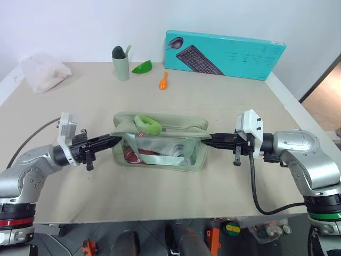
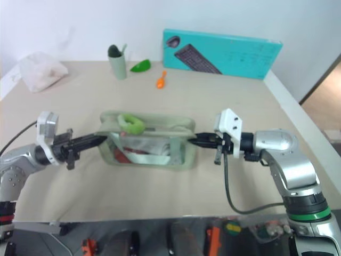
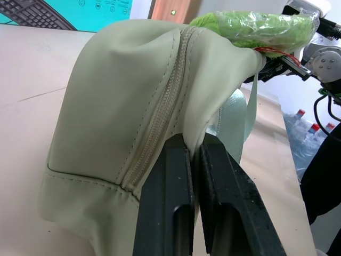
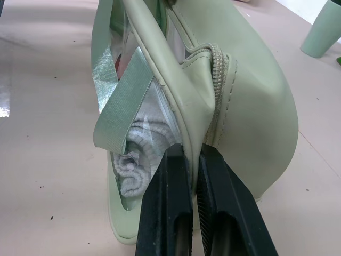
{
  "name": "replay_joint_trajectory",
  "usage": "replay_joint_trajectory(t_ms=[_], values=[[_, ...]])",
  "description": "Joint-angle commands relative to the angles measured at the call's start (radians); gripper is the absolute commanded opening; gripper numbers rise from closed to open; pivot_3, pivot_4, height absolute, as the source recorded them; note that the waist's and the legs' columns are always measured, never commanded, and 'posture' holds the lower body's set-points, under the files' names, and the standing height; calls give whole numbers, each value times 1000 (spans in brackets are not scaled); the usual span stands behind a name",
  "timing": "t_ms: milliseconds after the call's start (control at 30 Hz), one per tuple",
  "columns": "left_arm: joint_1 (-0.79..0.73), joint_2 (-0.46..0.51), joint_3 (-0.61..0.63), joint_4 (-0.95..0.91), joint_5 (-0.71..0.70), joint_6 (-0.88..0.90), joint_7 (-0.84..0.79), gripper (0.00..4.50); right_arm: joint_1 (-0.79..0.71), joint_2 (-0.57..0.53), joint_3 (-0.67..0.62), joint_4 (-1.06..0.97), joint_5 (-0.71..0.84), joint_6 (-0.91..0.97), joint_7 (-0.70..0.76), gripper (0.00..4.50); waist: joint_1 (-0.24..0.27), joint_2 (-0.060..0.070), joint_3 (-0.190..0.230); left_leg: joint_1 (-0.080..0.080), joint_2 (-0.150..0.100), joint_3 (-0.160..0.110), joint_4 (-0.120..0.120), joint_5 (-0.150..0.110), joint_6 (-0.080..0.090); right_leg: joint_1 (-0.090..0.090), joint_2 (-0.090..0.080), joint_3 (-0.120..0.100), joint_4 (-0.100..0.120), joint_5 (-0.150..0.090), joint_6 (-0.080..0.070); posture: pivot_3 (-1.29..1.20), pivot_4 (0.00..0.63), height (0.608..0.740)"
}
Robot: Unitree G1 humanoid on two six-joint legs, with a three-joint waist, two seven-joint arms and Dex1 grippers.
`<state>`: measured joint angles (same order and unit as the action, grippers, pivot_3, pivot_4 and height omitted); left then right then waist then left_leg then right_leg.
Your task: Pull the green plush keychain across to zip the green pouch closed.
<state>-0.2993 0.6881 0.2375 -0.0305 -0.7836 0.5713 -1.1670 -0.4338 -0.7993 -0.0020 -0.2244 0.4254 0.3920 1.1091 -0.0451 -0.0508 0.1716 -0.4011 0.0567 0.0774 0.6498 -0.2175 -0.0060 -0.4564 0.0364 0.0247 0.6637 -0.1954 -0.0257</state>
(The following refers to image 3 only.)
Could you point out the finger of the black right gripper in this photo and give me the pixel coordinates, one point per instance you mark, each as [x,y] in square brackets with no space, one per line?
[289,68]
[293,8]

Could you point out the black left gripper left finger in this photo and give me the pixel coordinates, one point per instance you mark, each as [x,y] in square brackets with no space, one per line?
[165,192]

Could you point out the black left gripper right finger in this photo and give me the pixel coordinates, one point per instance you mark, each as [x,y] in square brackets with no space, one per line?
[229,192]

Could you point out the pale green zip pouch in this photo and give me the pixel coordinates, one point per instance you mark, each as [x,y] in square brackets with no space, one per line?
[112,101]

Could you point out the red-capped water bottle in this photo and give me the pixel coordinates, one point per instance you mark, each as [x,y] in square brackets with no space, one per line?
[330,127]
[315,130]
[301,114]

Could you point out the black robot body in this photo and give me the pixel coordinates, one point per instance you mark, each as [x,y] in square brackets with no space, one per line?
[325,186]

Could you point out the brown wooden panel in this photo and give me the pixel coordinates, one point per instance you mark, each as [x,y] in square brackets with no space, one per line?
[170,10]

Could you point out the teal keyboard box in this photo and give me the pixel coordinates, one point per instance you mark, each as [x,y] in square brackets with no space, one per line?
[66,12]

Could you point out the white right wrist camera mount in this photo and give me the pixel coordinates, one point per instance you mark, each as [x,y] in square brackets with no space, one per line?
[322,6]

